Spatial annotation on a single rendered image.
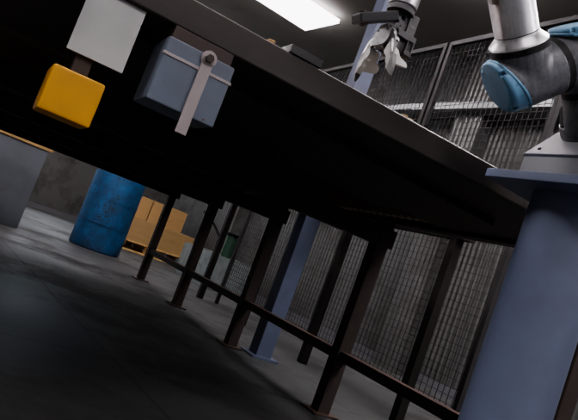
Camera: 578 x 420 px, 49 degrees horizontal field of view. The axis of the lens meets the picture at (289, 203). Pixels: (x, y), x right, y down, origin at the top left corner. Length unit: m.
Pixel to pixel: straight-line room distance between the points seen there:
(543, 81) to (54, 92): 0.90
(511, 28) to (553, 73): 0.12
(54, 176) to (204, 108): 10.14
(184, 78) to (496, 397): 0.85
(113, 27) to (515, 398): 1.01
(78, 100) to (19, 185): 5.10
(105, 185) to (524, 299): 5.67
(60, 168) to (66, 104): 10.17
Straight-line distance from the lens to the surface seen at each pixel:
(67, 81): 1.13
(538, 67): 1.34
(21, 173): 6.21
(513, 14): 1.32
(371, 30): 3.85
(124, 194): 6.67
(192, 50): 1.19
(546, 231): 1.37
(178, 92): 1.17
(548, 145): 1.48
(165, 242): 8.83
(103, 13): 1.18
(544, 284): 1.35
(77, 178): 11.37
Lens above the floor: 0.52
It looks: 5 degrees up
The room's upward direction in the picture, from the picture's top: 20 degrees clockwise
